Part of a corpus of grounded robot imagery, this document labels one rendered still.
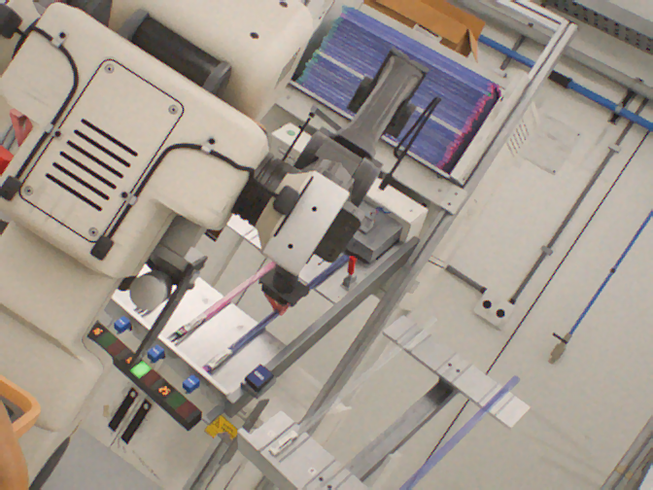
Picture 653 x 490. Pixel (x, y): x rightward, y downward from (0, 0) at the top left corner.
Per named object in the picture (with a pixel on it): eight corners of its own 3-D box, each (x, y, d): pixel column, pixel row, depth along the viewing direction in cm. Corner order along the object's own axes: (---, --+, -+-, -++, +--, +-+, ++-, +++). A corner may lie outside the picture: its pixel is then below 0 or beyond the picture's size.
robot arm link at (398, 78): (394, 30, 130) (442, 60, 130) (359, 90, 138) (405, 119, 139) (303, 146, 96) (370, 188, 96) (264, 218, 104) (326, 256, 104)
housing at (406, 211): (399, 261, 203) (411, 224, 193) (265, 170, 221) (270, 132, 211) (416, 246, 208) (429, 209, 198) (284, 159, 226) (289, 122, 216)
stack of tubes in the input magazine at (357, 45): (441, 170, 194) (498, 82, 191) (293, 81, 212) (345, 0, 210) (451, 180, 205) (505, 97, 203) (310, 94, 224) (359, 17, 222)
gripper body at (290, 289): (276, 270, 175) (279, 248, 170) (309, 294, 171) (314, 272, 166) (257, 284, 171) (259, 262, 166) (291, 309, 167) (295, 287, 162)
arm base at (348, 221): (276, 165, 87) (363, 221, 87) (301, 132, 93) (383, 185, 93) (250, 213, 93) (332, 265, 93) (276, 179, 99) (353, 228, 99)
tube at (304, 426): (266, 463, 138) (266, 460, 137) (261, 458, 139) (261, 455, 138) (436, 323, 166) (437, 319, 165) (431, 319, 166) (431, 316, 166)
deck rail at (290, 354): (230, 419, 160) (232, 402, 156) (223, 413, 161) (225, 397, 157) (415, 255, 204) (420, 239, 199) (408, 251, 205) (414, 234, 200)
